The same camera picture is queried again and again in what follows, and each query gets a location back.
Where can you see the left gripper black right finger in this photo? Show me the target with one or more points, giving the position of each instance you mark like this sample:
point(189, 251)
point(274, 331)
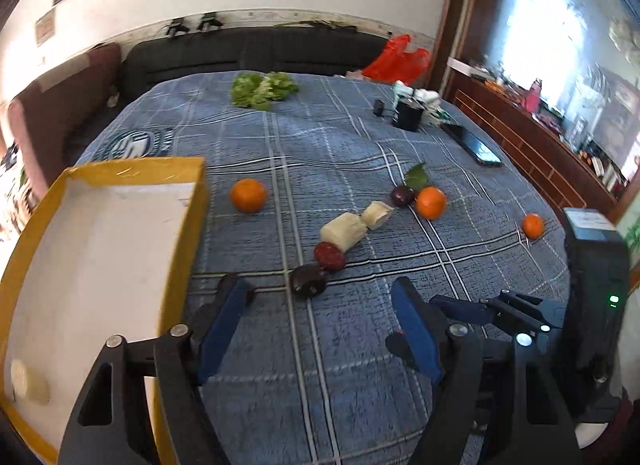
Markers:
point(451, 356)

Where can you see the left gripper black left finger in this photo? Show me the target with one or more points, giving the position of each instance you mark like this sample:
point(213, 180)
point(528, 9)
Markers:
point(183, 363)

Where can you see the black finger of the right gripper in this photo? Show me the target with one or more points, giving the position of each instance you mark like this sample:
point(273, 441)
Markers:
point(464, 311)

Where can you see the orange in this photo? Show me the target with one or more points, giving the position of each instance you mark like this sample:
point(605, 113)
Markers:
point(248, 196)
point(431, 203)
point(533, 226)

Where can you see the dark plum with leaf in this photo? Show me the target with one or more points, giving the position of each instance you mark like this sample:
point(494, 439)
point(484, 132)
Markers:
point(402, 196)

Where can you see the green leaf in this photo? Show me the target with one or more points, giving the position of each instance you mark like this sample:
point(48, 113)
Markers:
point(416, 178)

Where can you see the red plum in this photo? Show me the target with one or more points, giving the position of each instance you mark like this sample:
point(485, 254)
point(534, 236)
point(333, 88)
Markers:
point(329, 257)

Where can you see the round pale fruit slice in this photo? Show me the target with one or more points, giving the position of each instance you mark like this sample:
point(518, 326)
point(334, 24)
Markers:
point(28, 384)

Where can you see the yellow rimmed white tray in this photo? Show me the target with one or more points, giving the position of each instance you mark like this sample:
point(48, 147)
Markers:
point(108, 251)

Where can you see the wooden sideboard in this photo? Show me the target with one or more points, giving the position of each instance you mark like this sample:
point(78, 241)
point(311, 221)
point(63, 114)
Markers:
point(585, 178)

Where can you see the black smartphone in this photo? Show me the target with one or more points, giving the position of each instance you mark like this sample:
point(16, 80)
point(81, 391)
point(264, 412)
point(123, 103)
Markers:
point(475, 147)

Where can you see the blue plaid table cloth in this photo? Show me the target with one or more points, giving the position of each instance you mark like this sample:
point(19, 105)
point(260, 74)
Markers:
point(322, 205)

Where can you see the black cup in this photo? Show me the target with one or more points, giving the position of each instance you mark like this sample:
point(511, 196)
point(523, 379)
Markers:
point(408, 115)

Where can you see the white crumpled plastic bag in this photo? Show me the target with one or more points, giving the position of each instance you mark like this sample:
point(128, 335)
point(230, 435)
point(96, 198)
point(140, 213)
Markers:
point(434, 115)

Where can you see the small black box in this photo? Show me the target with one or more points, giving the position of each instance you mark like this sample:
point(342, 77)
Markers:
point(378, 107)

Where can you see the red plastic bag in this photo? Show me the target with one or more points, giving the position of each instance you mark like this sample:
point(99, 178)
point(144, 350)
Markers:
point(400, 60)

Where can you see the green lettuce bunch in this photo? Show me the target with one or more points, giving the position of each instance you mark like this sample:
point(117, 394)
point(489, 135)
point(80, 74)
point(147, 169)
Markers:
point(257, 91)

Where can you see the maroon armchair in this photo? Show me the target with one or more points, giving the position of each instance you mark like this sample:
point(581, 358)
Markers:
point(45, 113)

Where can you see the black sofa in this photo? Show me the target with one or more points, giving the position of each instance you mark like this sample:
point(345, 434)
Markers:
point(291, 50)

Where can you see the small wall plaque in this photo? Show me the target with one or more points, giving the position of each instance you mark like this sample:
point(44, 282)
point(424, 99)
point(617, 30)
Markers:
point(45, 27)

